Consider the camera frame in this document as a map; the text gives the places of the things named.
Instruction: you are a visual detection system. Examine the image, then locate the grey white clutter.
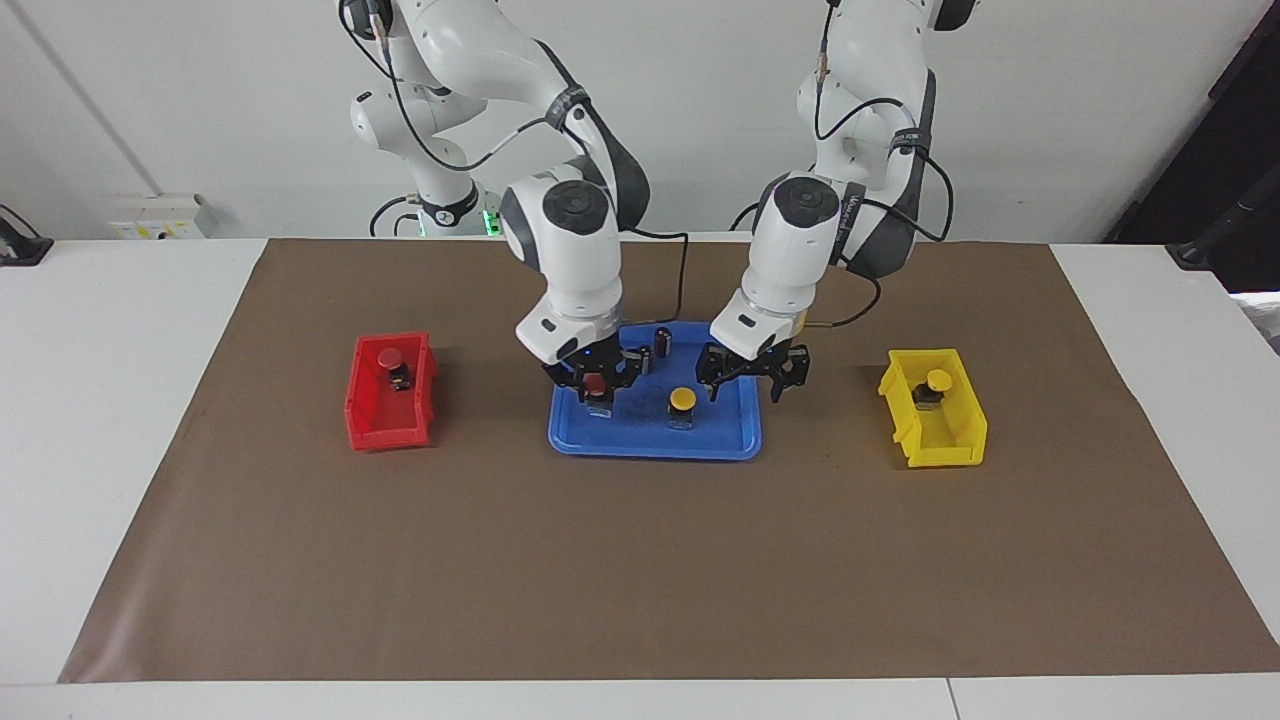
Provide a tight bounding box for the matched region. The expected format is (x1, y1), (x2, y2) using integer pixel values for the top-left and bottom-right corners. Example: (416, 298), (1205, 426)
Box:
(1232, 290), (1280, 353)

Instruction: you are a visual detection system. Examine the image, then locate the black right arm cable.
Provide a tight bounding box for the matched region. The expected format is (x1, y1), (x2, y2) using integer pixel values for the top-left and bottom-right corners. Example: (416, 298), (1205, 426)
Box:
(340, 0), (691, 321)

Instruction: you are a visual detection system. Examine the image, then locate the brown paper mat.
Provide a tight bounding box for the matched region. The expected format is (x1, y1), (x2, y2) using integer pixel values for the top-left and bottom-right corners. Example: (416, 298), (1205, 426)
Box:
(58, 237), (1280, 684)

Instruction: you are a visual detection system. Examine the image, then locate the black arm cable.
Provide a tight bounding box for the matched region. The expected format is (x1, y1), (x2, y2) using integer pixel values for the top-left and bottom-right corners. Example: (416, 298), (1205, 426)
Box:
(812, 0), (953, 331)
(340, 0), (691, 321)

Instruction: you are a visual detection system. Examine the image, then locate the black pole with base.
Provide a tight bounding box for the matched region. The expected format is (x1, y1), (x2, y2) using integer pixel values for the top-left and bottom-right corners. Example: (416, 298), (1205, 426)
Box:
(1168, 190), (1280, 271)

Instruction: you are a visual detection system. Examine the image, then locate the dark equipment panel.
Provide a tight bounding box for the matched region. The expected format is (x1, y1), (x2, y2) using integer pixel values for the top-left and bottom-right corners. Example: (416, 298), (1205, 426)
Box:
(1100, 0), (1280, 246)

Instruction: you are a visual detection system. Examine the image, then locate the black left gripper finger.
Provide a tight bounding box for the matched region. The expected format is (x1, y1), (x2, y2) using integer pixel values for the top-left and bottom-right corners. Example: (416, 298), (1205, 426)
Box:
(765, 345), (812, 404)
(697, 343), (741, 403)

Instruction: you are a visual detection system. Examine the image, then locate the blue plastic tray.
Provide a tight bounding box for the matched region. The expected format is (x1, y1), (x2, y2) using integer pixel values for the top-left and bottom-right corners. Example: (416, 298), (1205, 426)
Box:
(547, 320), (763, 461)

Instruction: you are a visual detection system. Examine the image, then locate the red plastic bin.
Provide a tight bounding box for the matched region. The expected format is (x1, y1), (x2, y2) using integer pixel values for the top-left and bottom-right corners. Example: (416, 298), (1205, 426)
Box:
(345, 332), (439, 452)

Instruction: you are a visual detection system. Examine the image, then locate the white power strip box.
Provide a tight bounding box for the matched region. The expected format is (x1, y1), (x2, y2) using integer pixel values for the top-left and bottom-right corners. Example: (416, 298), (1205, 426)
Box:
(108, 193), (216, 240)

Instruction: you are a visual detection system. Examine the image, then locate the black desk clamp stand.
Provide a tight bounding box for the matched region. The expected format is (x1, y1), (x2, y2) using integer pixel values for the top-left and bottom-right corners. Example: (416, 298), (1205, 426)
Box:
(0, 204), (54, 267)

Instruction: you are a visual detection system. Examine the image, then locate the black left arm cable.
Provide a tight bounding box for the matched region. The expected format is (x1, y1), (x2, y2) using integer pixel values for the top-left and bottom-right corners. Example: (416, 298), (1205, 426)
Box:
(812, 0), (953, 331)

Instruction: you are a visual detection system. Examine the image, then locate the yellow plastic bin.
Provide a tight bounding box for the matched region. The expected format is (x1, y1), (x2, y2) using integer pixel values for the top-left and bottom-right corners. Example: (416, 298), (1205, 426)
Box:
(878, 348), (989, 469)

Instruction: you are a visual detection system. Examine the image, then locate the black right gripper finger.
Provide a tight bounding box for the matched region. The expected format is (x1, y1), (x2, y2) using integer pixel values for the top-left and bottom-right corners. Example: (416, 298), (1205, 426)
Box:
(600, 345), (647, 399)
(540, 358), (593, 403)

